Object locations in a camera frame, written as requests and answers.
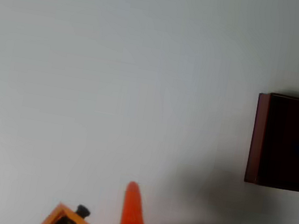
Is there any dark red box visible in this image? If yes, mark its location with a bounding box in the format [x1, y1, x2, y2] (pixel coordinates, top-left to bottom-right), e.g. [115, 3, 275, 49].
[244, 90, 299, 193]

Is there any black round knob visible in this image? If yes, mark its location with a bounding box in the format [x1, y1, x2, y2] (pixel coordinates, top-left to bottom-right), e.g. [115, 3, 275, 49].
[75, 204, 92, 219]

